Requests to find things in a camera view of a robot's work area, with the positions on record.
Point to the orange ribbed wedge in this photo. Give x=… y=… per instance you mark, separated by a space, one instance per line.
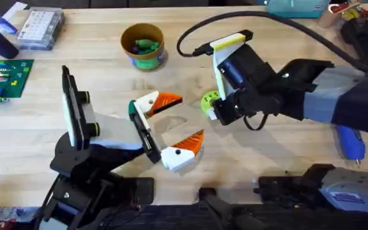
x=193 y=142

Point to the black rail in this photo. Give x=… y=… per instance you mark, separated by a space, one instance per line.
x=187 y=220

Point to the green disc with holes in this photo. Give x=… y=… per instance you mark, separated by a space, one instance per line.
x=207 y=101

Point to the blue electric screwdriver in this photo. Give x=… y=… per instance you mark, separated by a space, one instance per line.
x=350 y=143

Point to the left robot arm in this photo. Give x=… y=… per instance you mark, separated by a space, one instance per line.
x=85 y=191

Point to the brown tub with toys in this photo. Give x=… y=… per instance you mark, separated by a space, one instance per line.
x=142 y=48

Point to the heap of scissors and tools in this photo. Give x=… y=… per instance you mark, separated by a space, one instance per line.
x=347 y=12

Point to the green board with toy blocks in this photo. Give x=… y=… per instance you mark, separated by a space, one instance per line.
x=5 y=76

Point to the left wrist upright black plate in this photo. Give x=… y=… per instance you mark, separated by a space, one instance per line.
x=73 y=111

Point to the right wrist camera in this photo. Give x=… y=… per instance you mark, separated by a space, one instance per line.
x=232 y=72

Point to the teal box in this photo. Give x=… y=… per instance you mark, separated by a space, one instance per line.
x=295 y=8

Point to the clear plastic parts box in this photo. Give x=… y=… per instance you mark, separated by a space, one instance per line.
x=40 y=28

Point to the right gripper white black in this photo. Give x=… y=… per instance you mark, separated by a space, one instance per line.
x=260 y=86

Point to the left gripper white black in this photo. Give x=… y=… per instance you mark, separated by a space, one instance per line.
x=117 y=134

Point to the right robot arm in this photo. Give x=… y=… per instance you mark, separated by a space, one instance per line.
x=331 y=94

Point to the right wrist upright pale plate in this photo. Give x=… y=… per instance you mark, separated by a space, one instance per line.
x=224 y=52

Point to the white paper sheet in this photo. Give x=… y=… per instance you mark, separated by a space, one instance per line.
x=15 y=9

